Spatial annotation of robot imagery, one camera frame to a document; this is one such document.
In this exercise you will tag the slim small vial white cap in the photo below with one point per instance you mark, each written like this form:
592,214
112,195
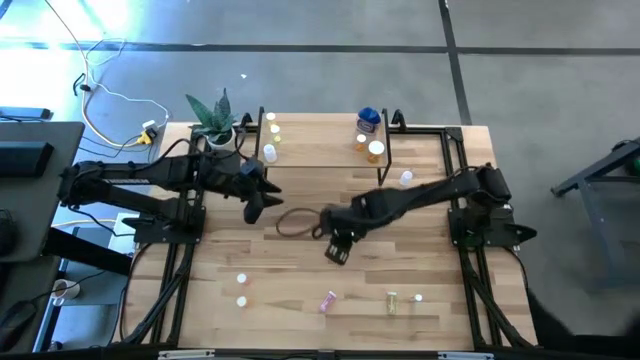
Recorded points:
417,297

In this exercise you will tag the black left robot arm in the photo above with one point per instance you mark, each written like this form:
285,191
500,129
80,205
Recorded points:
140,172

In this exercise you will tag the black box device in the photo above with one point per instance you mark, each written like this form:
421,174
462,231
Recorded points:
25,159

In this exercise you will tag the small yellow bottle white cap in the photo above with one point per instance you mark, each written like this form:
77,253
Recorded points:
270,116

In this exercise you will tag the dark blue metal stand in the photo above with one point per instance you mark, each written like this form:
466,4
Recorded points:
597,230

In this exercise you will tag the pink translucent pill bottle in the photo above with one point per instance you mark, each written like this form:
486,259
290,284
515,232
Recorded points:
327,301

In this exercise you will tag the wooden shelf black metal frame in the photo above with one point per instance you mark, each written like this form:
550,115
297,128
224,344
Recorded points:
320,145

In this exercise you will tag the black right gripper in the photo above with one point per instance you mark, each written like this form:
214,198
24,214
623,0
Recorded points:
342,220

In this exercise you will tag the black computer mouse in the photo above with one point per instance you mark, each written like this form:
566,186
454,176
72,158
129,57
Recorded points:
15,320

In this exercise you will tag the clear jar blue lid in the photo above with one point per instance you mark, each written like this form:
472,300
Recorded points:
368,121

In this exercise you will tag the small pink bottle white cap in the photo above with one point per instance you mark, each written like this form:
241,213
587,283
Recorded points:
241,278

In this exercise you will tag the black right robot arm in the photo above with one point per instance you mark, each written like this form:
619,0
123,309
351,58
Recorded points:
430,195

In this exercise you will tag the white mug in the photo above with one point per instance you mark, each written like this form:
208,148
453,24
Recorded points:
65,289

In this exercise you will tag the small green-yellow bottle white cap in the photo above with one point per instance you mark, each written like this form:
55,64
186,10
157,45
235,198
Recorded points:
274,129

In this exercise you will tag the potted snake plant white pot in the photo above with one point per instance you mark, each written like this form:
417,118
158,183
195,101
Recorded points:
215,122

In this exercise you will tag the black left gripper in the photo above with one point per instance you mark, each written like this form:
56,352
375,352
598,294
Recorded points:
235,180

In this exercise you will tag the small orange bottle white cap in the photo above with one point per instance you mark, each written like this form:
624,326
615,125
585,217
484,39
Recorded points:
360,141
241,301

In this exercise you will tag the opaque white bottle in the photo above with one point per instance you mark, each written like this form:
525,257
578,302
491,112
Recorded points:
270,152

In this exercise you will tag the silver metal bracket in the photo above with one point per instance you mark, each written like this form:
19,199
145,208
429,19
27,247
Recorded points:
465,355
187,354

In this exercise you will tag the yellow translucent pill bottle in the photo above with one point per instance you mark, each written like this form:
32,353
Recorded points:
391,302

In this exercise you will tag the black desk support beam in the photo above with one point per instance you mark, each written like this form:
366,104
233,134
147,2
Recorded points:
85,250

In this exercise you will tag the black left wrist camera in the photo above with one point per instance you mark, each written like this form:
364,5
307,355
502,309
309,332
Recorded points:
252,210

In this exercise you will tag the black aluminium rig frame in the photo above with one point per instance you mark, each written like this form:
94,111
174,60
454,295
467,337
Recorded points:
425,131

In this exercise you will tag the dark grey desk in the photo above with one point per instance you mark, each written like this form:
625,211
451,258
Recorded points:
25,280
30,200

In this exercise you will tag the flat black device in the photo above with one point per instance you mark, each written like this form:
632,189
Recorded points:
25,113

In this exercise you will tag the large orange bottle white cap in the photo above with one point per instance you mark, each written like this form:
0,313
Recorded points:
375,150

